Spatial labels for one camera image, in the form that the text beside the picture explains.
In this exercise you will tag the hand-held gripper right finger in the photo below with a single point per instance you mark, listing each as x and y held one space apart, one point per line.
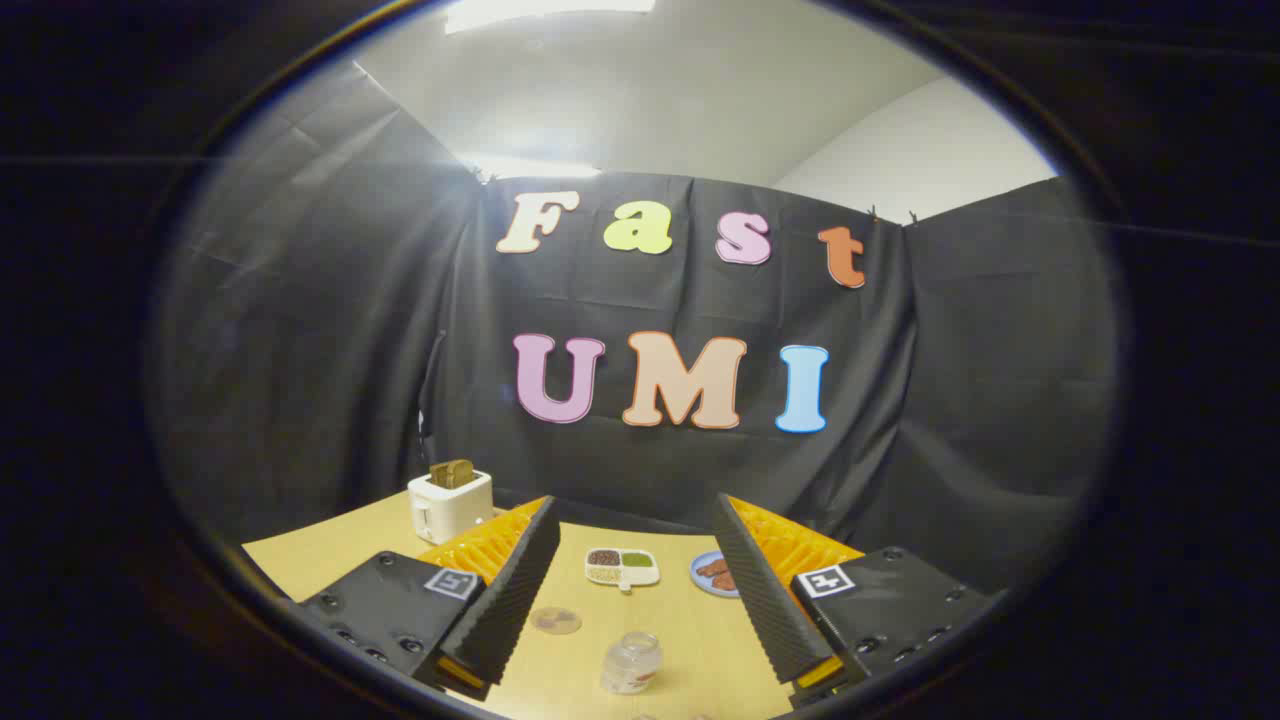
765 600

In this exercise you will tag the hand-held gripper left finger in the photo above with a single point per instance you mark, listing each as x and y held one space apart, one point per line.
510 590

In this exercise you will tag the round printed coaster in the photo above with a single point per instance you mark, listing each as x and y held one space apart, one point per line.
556 620

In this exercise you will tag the clear plastic juice bottle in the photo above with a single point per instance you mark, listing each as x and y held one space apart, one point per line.
631 663

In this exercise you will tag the brown meat piece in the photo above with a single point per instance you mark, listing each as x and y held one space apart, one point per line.
724 581
712 567

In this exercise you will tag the pale blue plate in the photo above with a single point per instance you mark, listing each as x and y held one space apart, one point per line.
700 582

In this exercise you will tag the cream white toaster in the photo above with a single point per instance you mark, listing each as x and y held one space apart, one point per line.
450 508

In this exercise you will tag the wooden table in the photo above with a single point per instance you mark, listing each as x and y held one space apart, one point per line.
660 625

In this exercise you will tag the white divided bean tray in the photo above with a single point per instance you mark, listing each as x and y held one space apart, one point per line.
622 568

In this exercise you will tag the brown toast slices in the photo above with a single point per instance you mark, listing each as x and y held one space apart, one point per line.
452 473

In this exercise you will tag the black backdrop cloth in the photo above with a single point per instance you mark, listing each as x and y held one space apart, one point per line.
330 350

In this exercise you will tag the ceiling light panel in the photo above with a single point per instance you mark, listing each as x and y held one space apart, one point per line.
545 10

